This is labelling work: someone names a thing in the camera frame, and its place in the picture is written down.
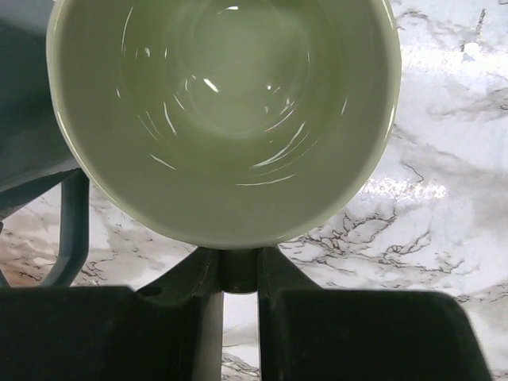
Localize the dark grey blue mug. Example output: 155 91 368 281
1 1 90 287

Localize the light green mug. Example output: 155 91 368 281
46 1 402 252

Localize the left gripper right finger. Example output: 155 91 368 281
256 248 491 380

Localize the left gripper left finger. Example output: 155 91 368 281
1 248 223 380

